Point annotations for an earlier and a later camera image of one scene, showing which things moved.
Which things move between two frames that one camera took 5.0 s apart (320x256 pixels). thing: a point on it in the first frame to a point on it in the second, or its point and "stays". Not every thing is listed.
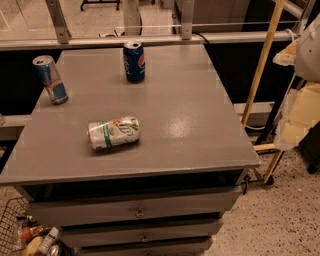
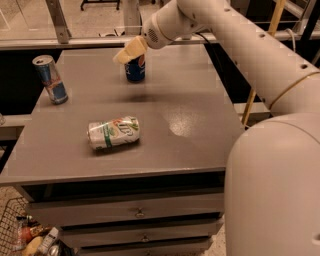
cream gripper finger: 287,56 to 159,30
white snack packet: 48,241 stays
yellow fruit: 33,246 stays
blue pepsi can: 134,61 stays
